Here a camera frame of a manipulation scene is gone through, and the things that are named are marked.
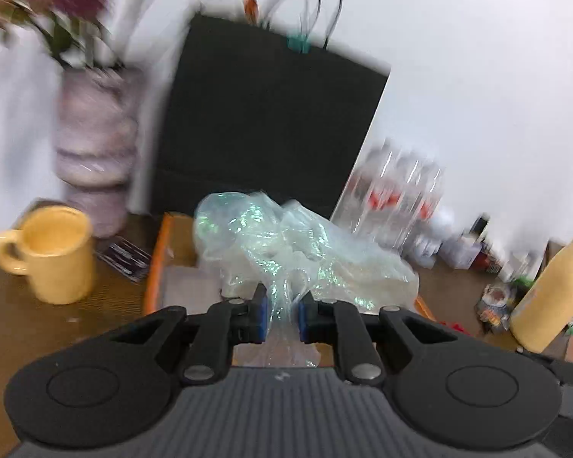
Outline yellow thermos jug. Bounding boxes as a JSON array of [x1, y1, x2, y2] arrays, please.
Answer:
[[509, 241, 573, 353]]

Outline water bottle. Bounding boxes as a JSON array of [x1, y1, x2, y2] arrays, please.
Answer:
[[405, 162, 444, 261], [331, 139, 398, 240], [377, 151, 423, 250]]

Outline yellow ceramic mug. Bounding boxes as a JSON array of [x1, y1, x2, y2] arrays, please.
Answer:
[[0, 205, 95, 305]]

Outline foil snack wrapper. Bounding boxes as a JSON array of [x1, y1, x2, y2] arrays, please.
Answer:
[[475, 282, 515, 334]]

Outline purple textured vase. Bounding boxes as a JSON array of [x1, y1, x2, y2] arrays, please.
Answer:
[[53, 67, 146, 239]]

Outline water bottle right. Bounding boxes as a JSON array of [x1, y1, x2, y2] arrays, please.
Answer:
[[405, 162, 444, 261]]

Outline small white device box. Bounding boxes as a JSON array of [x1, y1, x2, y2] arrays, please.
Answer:
[[439, 236, 482, 270]]

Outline water bottle left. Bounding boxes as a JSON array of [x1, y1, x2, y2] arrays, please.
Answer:
[[331, 139, 398, 240]]

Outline dried pink flowers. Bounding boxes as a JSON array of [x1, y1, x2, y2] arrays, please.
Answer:
[[0, 0, 125, 69]]

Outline iridescent plastic bag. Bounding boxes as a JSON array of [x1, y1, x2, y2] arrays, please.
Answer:
[[193, 192, 419, 367]]

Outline red cardboard box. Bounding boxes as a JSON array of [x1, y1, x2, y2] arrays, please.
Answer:
[[141, 212, 437, 368]]

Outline water bottle middle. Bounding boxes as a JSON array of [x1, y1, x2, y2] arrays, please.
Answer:
[[377, 151, 423, 250]]

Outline dark card on table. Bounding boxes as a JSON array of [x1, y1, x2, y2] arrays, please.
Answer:
[[96, 236, 152, 283]]

